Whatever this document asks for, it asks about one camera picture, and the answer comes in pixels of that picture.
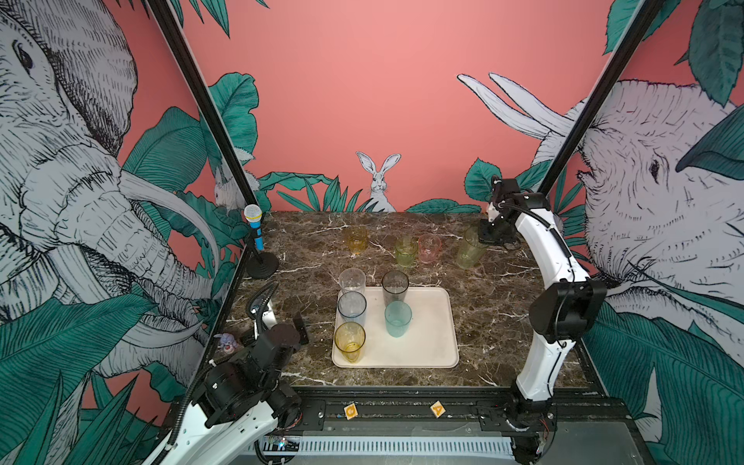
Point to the tall light green glass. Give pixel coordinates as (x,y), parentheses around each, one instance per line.
(470,249)

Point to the blue grey plastic glass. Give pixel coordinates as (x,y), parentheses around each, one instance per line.
(351,307)

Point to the black frame post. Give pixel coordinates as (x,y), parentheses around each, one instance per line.
(643,15)
(167,21)

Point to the left black frame post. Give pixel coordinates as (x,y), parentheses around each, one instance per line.
(167,21)

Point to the pink plastic glass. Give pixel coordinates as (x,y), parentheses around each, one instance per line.
(430,247)

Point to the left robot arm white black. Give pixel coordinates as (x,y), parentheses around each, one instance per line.
(237,402)

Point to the toy microphone on stand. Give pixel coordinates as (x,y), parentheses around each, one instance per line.
(261,264)

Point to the wooden letter block left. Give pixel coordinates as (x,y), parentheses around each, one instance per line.
(351,411)

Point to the green plastic glass short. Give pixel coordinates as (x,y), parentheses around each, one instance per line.
(406,251)

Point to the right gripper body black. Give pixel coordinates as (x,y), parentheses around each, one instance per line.
(495,232)

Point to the right black frame post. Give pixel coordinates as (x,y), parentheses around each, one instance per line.
(643,15)

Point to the beige square tray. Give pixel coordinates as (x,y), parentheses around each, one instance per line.
(429,342)

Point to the dark brown plastic glass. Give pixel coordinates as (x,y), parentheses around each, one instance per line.
(395,284)

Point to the black front rail base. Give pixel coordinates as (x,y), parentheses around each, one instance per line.
(485,406)

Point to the teal frosted glass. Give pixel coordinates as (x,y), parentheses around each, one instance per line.
(398,316)

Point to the yellow plastic glass front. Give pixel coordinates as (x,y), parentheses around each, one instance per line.
(356,239)

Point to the wooden letter block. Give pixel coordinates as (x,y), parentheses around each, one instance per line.
(351,411)
(438,409)

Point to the wooden letter block right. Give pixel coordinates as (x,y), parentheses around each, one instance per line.
(438,409)

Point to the white ribbed vent strip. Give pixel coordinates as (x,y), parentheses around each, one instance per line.
(479,447)

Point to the clear plastic glass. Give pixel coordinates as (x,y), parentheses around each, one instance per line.
(352,280)

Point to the amber plastic glass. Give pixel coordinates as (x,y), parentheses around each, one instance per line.
(349,339)

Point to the small purple toy figure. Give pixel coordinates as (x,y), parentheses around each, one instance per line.
(227,343)

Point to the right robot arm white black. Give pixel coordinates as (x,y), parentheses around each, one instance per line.
(567,308)

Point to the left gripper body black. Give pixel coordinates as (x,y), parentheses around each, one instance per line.
(300,329)

